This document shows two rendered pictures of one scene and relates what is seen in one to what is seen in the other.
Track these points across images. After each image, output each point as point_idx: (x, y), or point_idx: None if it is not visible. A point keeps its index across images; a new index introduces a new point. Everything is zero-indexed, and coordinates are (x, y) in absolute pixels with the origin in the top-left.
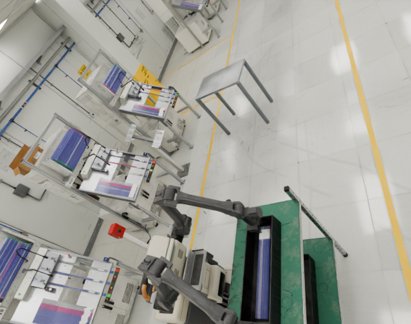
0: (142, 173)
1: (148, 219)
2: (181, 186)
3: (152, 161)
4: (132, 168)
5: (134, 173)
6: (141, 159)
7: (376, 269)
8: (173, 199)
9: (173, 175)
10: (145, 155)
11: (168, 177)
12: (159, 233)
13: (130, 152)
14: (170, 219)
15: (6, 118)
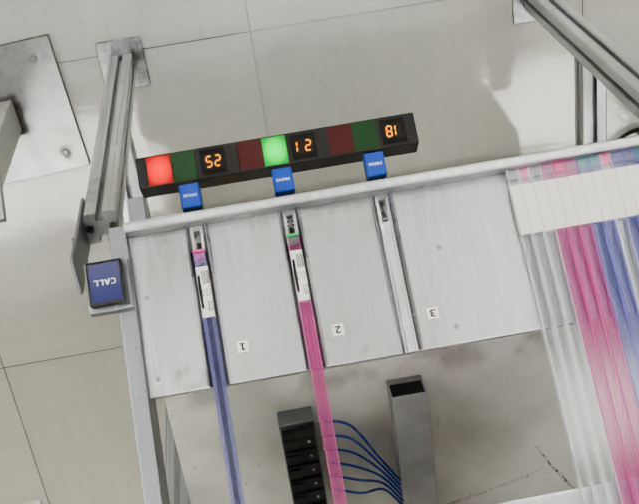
0: (359, 209)
1: (605, 121)
2: (167, 66)
3: (140, 202)
4: (340, 337)
5: (394, 285)
6: (186, 309)
7: None
8: (288, 92)
9: (127, 94)
10: (126, 272)
11: (66, 272)
12: (571, 108)
13: (142, 473)
14: (466, 47)
15: None
